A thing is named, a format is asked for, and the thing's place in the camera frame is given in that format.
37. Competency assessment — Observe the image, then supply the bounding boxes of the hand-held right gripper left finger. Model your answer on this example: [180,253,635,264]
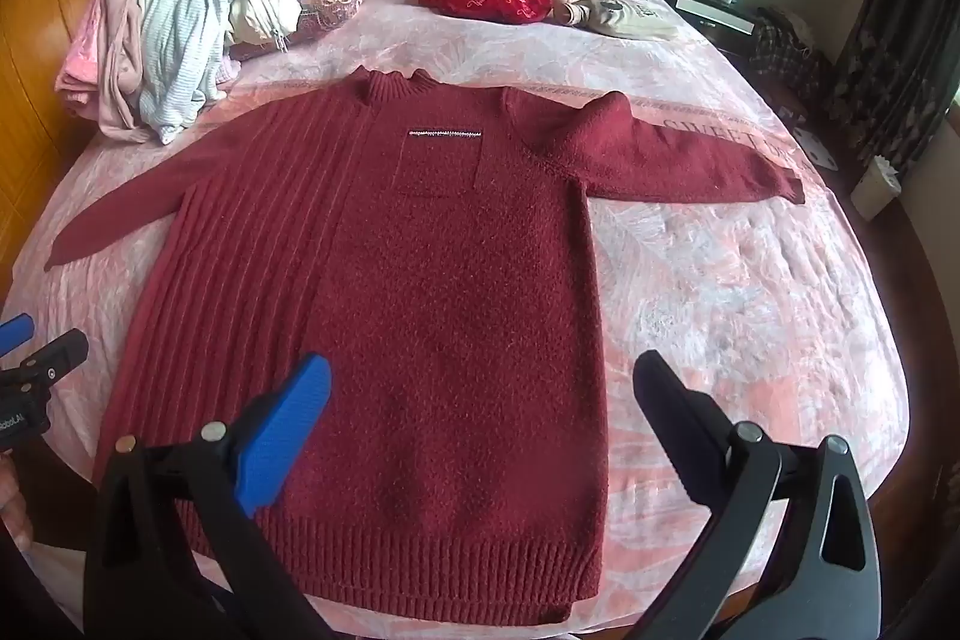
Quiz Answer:
[81,353,333,640]

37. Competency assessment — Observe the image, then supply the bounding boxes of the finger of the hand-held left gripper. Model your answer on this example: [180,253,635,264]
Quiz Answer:
[0,329,89,397]
[0,314,36,360]

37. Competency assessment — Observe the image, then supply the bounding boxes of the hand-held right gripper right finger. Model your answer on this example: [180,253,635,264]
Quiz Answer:
[632,350,882,640]

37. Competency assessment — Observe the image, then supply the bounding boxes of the dark red knit sweater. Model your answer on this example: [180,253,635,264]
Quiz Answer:
[43,66,807,626]

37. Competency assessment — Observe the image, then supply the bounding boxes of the person's left hand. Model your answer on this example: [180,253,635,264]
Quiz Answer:
[0,456,35,540]

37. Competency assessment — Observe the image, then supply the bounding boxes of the pink printed blanket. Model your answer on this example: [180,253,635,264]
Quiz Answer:
[15,0,912,640]

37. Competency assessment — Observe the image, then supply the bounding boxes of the pink garment pile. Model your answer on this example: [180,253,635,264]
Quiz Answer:
[54,0,241,133]

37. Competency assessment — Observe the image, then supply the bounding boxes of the white paper container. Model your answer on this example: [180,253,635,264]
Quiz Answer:
[851,156,905,221]

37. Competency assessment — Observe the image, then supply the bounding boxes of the wooden wardrobe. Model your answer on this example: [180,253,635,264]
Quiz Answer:
[0,0,145,281]

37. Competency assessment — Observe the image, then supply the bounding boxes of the white ribbed garment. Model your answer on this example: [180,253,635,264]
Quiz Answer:
[139,0,321,146]

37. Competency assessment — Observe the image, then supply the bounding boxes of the dark plaid cloth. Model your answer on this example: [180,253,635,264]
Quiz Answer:
[754,6,827,86]

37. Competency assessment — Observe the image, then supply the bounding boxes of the dark nightstand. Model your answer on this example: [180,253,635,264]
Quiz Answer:
[675,0,760,31]

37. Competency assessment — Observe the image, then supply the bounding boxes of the dark patterned curtain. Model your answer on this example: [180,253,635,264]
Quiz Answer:
[825,0,960,180]

